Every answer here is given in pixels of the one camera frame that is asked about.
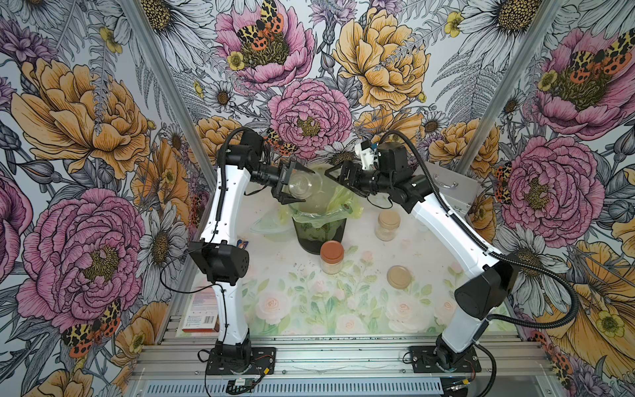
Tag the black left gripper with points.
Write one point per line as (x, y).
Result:
(284, 198)

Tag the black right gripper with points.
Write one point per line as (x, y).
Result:
(354, 180)

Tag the glass jar beige lid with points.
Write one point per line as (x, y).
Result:
(388, 223)
(303, 184)

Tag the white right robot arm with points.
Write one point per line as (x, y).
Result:
(489, 277)

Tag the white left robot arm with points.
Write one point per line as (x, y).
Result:
(218, 254)

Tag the green plastic bin liner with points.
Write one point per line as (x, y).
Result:
(333, 202)

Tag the glass jar orange lid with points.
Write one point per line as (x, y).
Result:
(332, 255)

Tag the silver metal case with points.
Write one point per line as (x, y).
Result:
(459, 190)

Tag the pink red packet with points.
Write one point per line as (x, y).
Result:
(201, 313)

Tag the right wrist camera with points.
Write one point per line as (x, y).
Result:
(366, 152)

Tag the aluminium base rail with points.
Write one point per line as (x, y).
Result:
(345, 366)

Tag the aluminium frame post right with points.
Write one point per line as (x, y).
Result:
(546, 15)

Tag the aluminium frame post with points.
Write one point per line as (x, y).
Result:
(153, 54)
(546, 15)

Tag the aluminium frame post left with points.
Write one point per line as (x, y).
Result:
(153, 54)

